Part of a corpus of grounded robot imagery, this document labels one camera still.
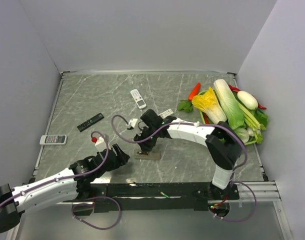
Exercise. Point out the green plastic tray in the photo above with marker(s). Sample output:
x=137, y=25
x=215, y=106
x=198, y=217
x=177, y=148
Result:
x=208, y=105

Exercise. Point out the red pepper in tray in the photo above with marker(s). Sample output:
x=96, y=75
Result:
x=205, y=118

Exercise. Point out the black remote control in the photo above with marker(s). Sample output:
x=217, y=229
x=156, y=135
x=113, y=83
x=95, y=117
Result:
x=90, y=122

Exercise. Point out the white eggplant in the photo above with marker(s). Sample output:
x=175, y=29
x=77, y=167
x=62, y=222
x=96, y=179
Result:
x=248, y=100

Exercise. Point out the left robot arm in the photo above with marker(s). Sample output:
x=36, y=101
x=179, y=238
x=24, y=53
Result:
x=72, y=183

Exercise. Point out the yellow napa cabbage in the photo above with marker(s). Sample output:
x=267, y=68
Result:
x=209, y=104

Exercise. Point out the celery stalks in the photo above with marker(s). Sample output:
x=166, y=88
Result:
x=250, y=119

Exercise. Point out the green leaf by carrot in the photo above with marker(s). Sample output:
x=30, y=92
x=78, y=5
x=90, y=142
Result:
x=185, y=105

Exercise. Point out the white remote with blue button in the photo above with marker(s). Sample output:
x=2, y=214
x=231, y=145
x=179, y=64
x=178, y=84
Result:
x=146, y=155

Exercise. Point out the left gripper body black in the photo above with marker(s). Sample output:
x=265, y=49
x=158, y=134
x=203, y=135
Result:
x=115, y=164

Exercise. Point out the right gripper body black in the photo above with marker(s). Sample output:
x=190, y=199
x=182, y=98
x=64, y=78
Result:
x=145, y=132

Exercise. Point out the white remote middle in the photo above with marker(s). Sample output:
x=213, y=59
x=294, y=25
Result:
x=166, y=113

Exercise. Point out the green napa cabbage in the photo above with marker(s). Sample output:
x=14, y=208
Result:
x=229, y=104

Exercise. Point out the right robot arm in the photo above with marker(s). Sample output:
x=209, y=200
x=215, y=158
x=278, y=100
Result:
x=224, y=145

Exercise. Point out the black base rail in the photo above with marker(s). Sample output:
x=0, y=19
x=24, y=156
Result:
x=147, y=196

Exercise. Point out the orange carrot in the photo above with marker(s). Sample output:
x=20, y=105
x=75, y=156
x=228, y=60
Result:
x=194, y=91

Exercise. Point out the green battery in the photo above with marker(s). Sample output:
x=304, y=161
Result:
x=165, y=195

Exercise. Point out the white remote far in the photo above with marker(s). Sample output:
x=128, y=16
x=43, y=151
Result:
x=141, y=104

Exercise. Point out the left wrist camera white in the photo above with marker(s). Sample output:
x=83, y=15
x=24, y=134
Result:
x=100, y=143

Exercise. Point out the bok choy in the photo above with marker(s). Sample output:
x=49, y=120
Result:
x=249, y=136

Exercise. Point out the white grey remote left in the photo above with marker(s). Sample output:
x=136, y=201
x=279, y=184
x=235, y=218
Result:
x=53, y=140

